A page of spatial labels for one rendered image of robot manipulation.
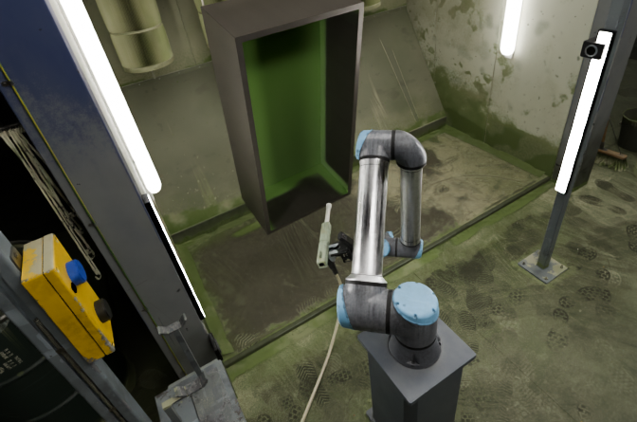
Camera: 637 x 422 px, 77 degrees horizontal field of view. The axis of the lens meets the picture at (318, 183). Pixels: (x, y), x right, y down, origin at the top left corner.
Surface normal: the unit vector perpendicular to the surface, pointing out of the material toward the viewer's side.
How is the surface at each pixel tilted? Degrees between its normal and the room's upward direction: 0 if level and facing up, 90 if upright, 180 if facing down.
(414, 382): 0
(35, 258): 0
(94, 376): 90
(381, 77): 57
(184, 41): 90
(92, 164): 90
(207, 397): 0
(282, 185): 11
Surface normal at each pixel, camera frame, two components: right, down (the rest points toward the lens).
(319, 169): -0.01, -0.70
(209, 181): 0.36, -0.06
